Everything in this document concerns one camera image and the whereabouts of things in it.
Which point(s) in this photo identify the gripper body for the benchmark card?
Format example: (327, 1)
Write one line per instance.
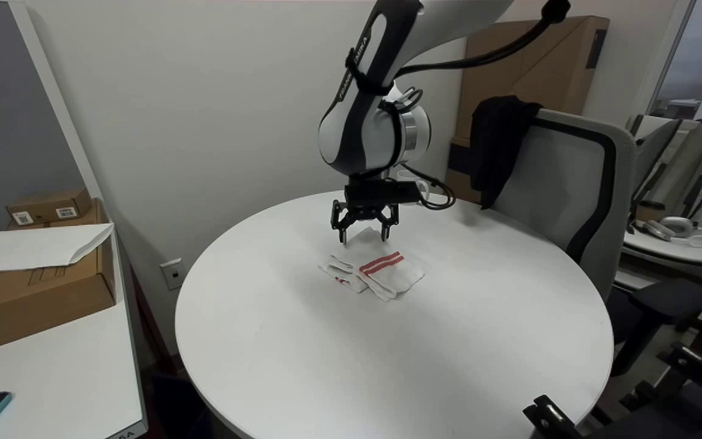
(367, 211)

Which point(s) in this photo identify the grey office chair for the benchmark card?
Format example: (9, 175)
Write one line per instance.
(564, 183)

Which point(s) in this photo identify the desk with dark legs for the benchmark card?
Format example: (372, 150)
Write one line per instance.
(680, 253)

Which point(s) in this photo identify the row of leaning grey panels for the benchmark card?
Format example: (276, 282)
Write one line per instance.
(683, 164)

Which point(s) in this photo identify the small cardboard box with labels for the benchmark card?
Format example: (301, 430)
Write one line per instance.
(46, 206)

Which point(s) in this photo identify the wall socket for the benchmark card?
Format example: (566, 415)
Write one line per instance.
(173, 274)

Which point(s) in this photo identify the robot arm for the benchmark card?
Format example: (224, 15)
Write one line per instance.
(363, 122)

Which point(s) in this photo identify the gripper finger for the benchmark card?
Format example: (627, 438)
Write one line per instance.
(389, 221)
(341, 222)

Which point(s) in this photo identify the tall flat cardboard box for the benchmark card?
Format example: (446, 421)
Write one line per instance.
(546, 67)

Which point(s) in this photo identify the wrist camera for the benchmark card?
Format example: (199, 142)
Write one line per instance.
(381, 192)

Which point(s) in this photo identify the white towel with red stripes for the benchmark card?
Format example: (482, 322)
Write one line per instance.
(381, 271)

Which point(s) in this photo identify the white headphones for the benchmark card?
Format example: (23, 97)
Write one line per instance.
(677, 228)

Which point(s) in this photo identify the white mug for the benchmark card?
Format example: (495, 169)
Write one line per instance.
(421, 186)

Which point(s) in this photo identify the window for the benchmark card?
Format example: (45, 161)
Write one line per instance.
(695, 58)

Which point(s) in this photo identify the white desk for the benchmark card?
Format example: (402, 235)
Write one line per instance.
(64, 378)

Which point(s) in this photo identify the black garment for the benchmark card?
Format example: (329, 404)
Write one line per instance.
(500, 143)

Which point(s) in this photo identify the large cardboard box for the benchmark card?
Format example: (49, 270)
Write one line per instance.
(34, 296)

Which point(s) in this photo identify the white paper envelope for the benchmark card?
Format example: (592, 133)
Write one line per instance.
(22, 247)

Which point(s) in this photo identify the black clamp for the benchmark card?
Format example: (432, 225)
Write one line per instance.
(549, 417)

